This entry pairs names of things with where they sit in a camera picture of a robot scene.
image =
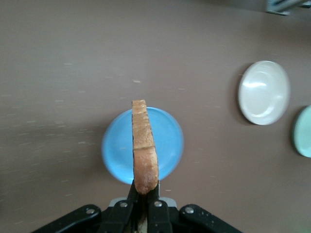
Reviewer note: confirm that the mint green plate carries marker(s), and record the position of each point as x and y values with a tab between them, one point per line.
303	133

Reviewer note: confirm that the metal post bracket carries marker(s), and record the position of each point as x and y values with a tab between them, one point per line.
277	8

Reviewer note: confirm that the brown table cover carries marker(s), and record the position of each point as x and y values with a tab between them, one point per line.
73	72

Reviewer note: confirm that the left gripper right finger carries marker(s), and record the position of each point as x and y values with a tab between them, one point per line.
160	218

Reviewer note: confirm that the beige plate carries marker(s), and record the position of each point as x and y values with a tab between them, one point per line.
263	97

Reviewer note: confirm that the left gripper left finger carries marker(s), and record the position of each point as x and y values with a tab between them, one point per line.
116	221

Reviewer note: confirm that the brown bread slice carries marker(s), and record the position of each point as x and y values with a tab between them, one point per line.
143	145

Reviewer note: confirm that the blue plate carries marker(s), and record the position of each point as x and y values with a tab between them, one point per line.
116	150

